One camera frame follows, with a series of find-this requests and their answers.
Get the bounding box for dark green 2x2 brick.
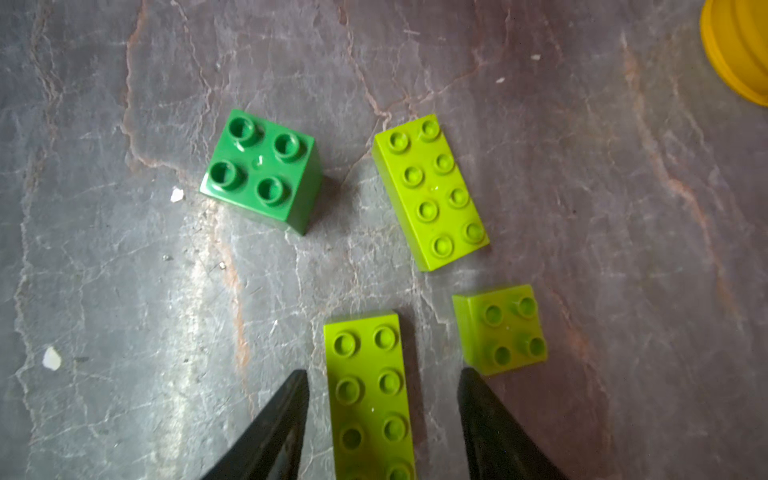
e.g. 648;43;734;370
199;109;323;235

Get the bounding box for lime 2x4 brick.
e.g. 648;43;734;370
323;310;417;479
372;114;489;272

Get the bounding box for lime 2x2 brick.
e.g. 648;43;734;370
452;284;548;376

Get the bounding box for yellow pencil cup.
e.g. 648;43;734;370
700;0;767;106

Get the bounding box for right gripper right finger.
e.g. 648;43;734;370
457;367;565;479

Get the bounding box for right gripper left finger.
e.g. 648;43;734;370
204;369;310;479

